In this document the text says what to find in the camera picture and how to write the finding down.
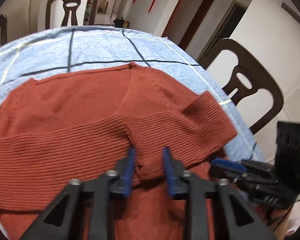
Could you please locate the rust red knit sweater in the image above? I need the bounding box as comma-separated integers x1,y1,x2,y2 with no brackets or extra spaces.
0,63,237,239

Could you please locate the dark wooden chair right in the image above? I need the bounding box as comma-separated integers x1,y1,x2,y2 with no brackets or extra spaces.
199,38,284,134

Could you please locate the blue checked tablecloth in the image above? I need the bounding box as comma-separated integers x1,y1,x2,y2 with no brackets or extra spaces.
0,26,263,160

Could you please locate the dark wooden chair far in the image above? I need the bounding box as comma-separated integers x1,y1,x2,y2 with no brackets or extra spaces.
45,0,98,29

